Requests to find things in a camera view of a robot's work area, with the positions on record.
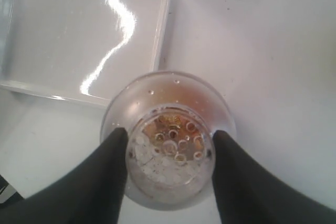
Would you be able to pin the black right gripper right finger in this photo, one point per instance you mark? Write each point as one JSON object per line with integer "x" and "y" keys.
{"x": 246, "y": 192}

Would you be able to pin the clear measuring cylinder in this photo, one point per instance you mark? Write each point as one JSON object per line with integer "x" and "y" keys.
{"x": 168, "y": 89}

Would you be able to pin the white rectangular tray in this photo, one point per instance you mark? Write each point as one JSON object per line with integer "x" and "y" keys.
{"x": 85, "y": 51}

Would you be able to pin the clear dome strainer lid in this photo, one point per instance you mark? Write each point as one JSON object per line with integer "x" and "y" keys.
{"x": 159, "y": 182}

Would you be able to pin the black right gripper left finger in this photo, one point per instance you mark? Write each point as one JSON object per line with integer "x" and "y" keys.
{"x": 91, "y": 193}

